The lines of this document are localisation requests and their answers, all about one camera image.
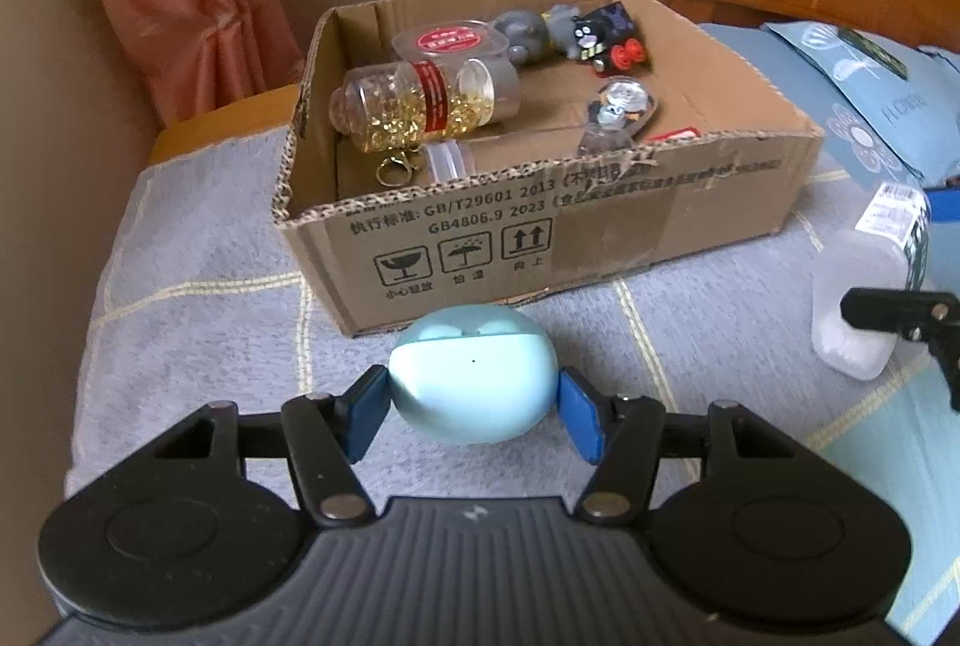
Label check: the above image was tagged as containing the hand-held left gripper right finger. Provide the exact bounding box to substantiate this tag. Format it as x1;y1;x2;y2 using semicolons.
559;367;818;519

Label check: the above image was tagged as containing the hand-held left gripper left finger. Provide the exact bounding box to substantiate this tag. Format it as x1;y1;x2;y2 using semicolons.
142;365;391;528

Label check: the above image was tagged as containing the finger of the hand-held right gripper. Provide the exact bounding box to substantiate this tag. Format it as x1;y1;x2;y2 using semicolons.
840;287;960;411

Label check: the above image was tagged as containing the white plastic bottle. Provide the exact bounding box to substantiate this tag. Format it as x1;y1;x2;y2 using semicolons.
812;181;932;381

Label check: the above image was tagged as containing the light blue earbuds case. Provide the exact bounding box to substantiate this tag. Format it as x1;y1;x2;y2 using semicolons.
388;306;557;444

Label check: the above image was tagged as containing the cardboard box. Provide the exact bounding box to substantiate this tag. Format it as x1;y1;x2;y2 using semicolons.
271;0;826;338

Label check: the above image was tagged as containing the gold key ring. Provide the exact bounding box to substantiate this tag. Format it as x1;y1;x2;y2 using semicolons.
373;149;421;191

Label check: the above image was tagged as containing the small clear plastic box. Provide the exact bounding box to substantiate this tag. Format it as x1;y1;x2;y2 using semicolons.
426;140;477;182

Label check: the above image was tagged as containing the gold capsule bottle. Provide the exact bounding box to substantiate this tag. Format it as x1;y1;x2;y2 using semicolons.
330;57;522;154

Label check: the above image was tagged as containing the clear round container red label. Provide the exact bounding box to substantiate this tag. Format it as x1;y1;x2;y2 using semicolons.
391;20;511;66

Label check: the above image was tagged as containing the black toy with red wheels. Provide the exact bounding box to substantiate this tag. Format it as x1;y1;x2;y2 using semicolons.
570;1;650;76

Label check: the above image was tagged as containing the grey cat toy figure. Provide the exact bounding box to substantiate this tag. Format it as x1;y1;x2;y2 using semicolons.
491;5;578;66

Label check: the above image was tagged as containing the grey blue checked blanket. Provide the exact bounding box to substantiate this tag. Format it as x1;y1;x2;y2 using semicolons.
64;121;960;624

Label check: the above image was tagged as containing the light blue printed bag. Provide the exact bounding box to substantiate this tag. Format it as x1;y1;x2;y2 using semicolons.
697;20;960;190

